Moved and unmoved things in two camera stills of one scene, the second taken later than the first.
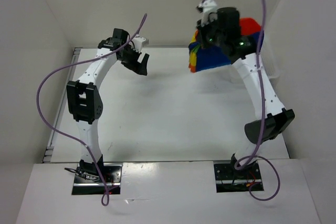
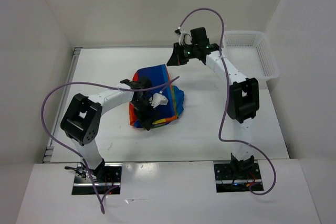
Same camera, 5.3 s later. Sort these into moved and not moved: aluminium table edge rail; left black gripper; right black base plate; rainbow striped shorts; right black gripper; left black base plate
Moved: right black gripper; left black gripper; rainbow striped shorts
Not moved: right black base plate; aluminium table edge rail; left black base plate
